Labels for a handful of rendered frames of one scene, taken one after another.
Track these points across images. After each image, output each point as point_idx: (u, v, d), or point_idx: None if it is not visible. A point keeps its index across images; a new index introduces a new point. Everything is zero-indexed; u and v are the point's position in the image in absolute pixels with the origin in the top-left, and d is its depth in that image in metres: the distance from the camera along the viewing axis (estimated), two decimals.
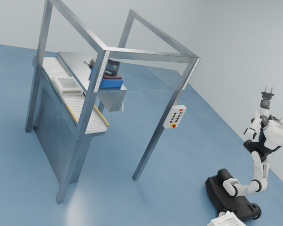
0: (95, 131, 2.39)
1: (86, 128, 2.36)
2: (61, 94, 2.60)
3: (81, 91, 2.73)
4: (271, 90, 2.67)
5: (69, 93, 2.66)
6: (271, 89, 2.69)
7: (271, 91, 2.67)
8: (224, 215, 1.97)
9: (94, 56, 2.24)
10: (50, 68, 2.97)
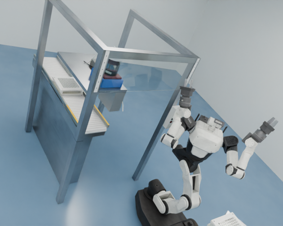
0: (95, 131, 2.39)
1: (86, 128, 2.36)
2: (61, 94, 2.60)
3: (81, 91, 2.73)
4: (191, 84, 2.04)
5: (69, 93, 2.66)
6: (192, 82, 2.06)
7: (190, 85, 2.04)
8: (224, 215, 1.97)
9: (94, 56, 2.24)
10: (50, 68, 2.97)
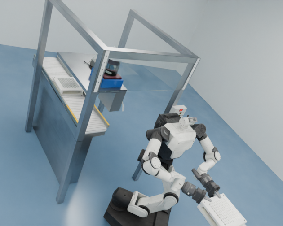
0: (95, 131, 2.39)
1: (86, 128, 2.36)
2: (61, 94, 2.60)
3: (81, 91, 2.73)
4: None
5: (69, 93, 2.66)
6: None
7: None
8: (215, 196, 1.93)
9: (94, 56, 2.24)
10: (50, 68, 2.97)
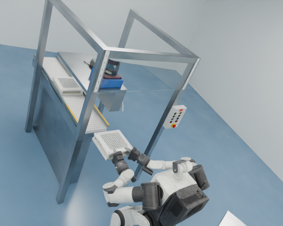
0: (95, 131, 2.39)
1: (86, 128, 2.36)
2: (61, 94, 2.60)
3: (81, 91, 2.73)
4: (127, 152, 2.14)
5: (69, 93, 2.66)
6: (125, 151, 2.12)
7: (128, 152, 2.14)
8: (118, 151, 2.06)
9: (94, 56, 2.24)
10: (50, 68, 2.97)
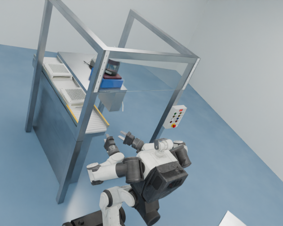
0: None
1: (74, 108, 2.52)
2: (51, 78, 2.77)
3: (70, 76, 2.89)
4: (122, 138, 2.24)
5: (59, 78, 2.82)
6: (120, 137, 2.22)
7: (123, 138, 2.24)
8: (79, 101, 2.52)
9: (94, 56, 2.24)
10: None
